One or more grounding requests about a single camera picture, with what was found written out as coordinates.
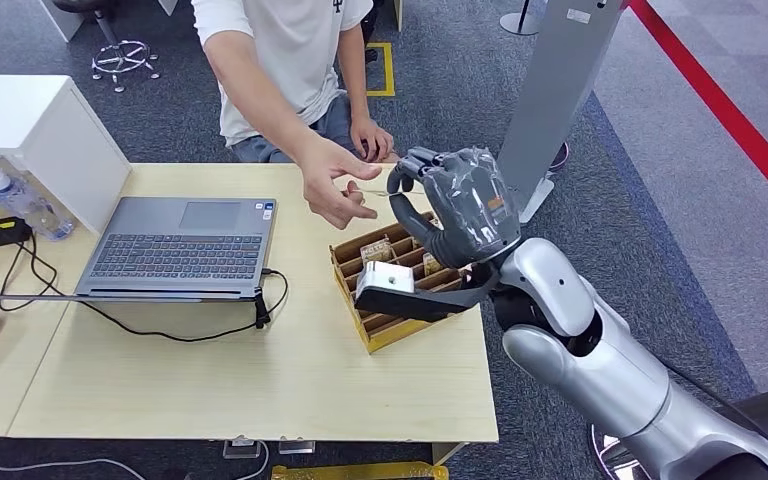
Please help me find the person's right hand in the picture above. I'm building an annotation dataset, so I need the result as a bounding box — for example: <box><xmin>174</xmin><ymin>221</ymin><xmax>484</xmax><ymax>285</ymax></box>
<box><xmin>293</xmin><ymin>134</ymin><xmax>383</xmax><ymax>232</ymax></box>

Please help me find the clear plastic water bottle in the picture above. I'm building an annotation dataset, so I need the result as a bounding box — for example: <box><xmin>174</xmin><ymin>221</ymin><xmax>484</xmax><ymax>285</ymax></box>
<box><xmin>0</xmin><ymin>154</ymin><xmax>76</xmax><ymax>242</ymax></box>

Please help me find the white furniture panel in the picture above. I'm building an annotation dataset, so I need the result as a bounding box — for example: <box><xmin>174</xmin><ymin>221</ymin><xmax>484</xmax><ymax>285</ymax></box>
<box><xmin>38</xmin><ymin>0</ymin><xmax>87</xmax><ymax>44</ymax></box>

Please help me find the white floor cable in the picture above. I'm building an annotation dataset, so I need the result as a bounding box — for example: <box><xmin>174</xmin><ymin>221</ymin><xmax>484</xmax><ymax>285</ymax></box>
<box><xmin>0</xmin><ymin>455</ymin><xmax>148</xmax><ymax>480</ymax></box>
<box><xmin>233</xmin><ymin>441</ymin><xmax>272</xmax><ymax>480</ymax></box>

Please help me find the black laptop power cable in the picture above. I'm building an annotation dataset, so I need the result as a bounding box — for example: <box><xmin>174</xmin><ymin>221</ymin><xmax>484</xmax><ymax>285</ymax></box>
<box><xmin>0</xmin><ymin>228</ymin><xmax>290</xmax><ymax>344</ymax></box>

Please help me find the chrome office chair base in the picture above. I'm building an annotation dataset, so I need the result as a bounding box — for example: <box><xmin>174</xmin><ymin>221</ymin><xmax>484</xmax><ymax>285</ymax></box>
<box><xmin>90</xmin><ymin>38</ymin><xmax>162</xmax><ymax>95</ymax></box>

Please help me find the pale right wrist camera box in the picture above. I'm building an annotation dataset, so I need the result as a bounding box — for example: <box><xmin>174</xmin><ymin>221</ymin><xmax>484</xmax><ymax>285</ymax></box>
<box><xmin>355</xmin><ymin>260</ymin><xmax>417</xmax><ymax>297</ymax></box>

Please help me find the round stanchion base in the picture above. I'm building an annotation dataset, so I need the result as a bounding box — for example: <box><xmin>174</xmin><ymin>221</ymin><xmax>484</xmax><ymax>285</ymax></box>
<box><xmin>499</xmin><ymin>0</ymin><xmax>545</xmax><ymax>37</ymax></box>

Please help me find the person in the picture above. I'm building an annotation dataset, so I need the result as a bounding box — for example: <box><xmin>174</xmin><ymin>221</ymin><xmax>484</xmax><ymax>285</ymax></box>
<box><xmin>190</xmin><ymin>0</ymin><xmax>397</xmax><ymax>232</ymax></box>

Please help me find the wooden slotted card box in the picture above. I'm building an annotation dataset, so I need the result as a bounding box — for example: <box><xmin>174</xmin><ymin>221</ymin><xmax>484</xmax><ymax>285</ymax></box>
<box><xmin>329</xmin><ymin>211</ymin><xmax>477</xmax><ymax>355</ymax></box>

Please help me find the steel floor socket box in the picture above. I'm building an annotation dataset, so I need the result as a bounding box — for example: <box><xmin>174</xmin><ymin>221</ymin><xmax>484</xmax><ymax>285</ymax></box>
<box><xmin>222</xmin><ymin>437</ymin><xmax>263</xmax><ymax>461</ymax></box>

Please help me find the grey laptop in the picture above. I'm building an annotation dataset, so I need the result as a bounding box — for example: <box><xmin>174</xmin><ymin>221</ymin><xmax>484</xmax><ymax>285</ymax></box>
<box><xmin>0</xmin><ymin>196</ymin><xmax>278</xmax><ymax>304</ymax></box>

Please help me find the white desktop cabinet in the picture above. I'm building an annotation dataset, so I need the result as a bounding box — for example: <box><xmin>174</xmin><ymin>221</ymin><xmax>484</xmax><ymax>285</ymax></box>
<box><xmin>0</xmin><ymin>74</ymin><xmax>133</xmax><ymax>235</ymax></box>

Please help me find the chrome round base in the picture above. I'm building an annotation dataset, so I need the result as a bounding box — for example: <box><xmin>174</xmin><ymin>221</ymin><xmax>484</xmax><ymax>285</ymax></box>
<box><xmin>587</xmin><ymin>423</ymin><xmax>638</xmax><ymax>480</ymax></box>

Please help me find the person's left hand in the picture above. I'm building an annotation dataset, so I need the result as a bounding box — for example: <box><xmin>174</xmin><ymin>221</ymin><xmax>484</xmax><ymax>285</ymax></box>
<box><xmin>350</xmin><ymin>117</ymin><xmax>396</xmax><ymax>164</ymax></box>

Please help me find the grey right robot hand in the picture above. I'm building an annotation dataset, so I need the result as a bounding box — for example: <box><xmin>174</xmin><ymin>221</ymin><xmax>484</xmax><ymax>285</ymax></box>
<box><xmin>387</xmin><ymin>146</ymin><xmax>523</xmax><ymax>270</ymax></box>

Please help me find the grey standing panel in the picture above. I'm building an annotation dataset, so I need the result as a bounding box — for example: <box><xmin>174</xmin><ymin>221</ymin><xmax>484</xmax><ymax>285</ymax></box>
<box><xmin>495</xmin><ymin>0</ymin><xmax>625</xmax><ymax>225</ymax></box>

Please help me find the black camera bracket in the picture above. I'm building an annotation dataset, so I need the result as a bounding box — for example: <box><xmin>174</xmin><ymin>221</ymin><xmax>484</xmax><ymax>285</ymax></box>
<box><xmin>355</xmin><ymin>263</ymin><xmax>501</xmax><ymax>325</ymax></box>

